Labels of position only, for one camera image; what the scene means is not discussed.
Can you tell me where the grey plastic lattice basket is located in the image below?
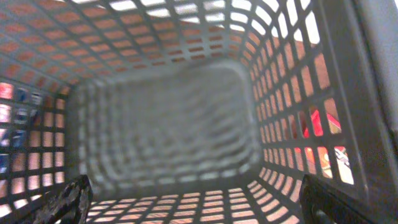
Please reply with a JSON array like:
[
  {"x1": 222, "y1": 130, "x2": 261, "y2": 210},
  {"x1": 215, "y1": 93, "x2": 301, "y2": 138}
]
[{"x1": 1, "y1": 0, "x2": 397, "y2": 223}]

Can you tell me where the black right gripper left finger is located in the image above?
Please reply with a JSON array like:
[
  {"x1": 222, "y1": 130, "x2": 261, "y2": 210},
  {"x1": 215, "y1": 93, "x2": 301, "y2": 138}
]
[{"x1": 0, "y1": 174, "x2": 94, "y2": 224}]

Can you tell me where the Kleenex tissue multipack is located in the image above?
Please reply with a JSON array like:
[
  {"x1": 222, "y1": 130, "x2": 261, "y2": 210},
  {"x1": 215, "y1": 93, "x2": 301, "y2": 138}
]
[{"x1": 1, "y1": 82, "x2": 44, "y2": 174}]

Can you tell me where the red spaghetti packet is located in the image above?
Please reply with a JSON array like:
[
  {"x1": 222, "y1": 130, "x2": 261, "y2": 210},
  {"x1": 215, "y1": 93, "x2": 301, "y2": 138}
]
[{"x1": 289, "y1": 110, "x2": 354, "y2": 185}]

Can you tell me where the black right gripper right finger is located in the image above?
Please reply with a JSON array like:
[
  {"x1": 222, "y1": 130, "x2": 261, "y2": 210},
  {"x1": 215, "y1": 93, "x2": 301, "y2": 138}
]
[{"x1": 299, "y1": 174, "x2": 397, "y2": 224}]

